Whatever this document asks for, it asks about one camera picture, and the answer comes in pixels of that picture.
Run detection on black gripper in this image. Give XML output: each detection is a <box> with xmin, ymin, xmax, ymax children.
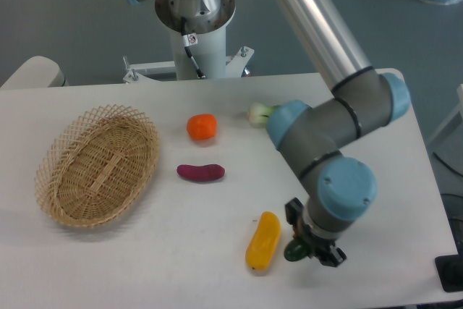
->
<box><xmin>285</xmin><ymin>198</ymin><xmax>346</xmax><ymax>266</ymax></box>

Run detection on green cucumber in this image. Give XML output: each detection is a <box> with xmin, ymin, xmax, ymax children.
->
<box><xmin>284</xmin><ymin>238</ymin><xmax>312</xmax><ymax>262</ymax></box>

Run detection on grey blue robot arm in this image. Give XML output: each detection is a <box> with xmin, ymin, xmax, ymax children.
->
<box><xmin>127</xmin><ymin>0</ymin><xmax>410</xmax><ymax>267</ymax></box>

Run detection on woven wicker basket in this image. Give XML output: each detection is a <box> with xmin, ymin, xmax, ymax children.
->
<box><xmin>35</xmin><ymin>105</ymin><xmax>160</xmax><ymax>228</ymax></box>

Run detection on yellow pepper toy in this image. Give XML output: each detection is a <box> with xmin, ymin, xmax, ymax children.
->
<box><xmin>245</xmin><ymin>211</ymin><xmax>281</xmax><ymax>271</ymax></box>

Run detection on black device right edge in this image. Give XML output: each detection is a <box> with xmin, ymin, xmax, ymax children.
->
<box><xmin>435</xmin><ymin>255</ymin><xmax>462</xmax><ymax>292</ymax></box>

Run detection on purple sweet potato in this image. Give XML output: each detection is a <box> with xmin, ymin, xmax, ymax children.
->
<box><xmin>177</xmin><ymin>164</ymin><xmax>226</xmax><ymax>182</ymax></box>

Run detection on green bok choy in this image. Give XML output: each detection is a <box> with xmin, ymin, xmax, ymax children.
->
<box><xmin>247</xmin><ymin>102</ymin><xmax>279</xmax><ymax>128</ymax></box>

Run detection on orange tomato toy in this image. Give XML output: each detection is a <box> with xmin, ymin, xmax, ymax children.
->
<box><xmin>187</xmin><ymin>114</ymin><xmax>217</xmax><ymax>141</ymax></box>

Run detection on white furniture right edge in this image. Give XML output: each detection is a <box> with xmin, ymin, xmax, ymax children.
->
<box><xmin>426</xmin><ymin>85</ymin><xmax>462</xmax><ymax>147</ymax></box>

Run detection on white chair top left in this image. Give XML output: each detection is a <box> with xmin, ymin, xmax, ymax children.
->
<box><xmin>1</xmin><ymin>56</ymin><xmax>69</xmax><ymax>90</ymax></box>

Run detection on black floor cable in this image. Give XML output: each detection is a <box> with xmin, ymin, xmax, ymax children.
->
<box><xmin>433</xmin><ymin>150</ymin><xmax>463</xmax><ymax>176</ymax></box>

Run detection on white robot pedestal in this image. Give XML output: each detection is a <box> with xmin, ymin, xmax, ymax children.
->
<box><xmin>123</xmin><ymin>0</ymin><xmax>255</xmax><ymax>83</ymax></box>

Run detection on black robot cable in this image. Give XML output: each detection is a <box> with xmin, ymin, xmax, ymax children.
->
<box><xmin>179</xmin><ymin>15</ymin><xmax>207</xmax><ymax>79</ymax></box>

